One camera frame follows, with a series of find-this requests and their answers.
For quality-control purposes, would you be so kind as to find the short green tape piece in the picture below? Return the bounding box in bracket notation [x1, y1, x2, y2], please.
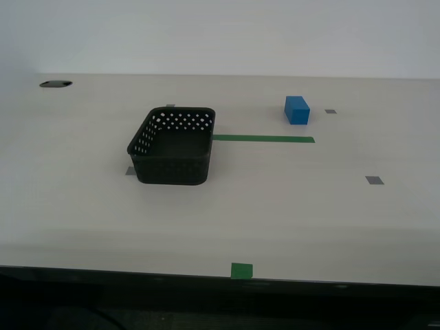
[230, 262, 254, 279]

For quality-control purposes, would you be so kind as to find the black table cable grommet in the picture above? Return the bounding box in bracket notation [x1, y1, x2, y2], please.
[38, 80, 74, 89]

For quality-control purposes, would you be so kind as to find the long green tape strip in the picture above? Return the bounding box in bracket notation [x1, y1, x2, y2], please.
[212, 134, 316, 144]

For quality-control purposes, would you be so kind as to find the blue rectangular block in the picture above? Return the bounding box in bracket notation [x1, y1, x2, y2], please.
[284, 96, 311, 126]

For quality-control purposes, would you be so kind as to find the black perforated plastic basket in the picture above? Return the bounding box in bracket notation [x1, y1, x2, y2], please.
[126, 107, 217, 187]

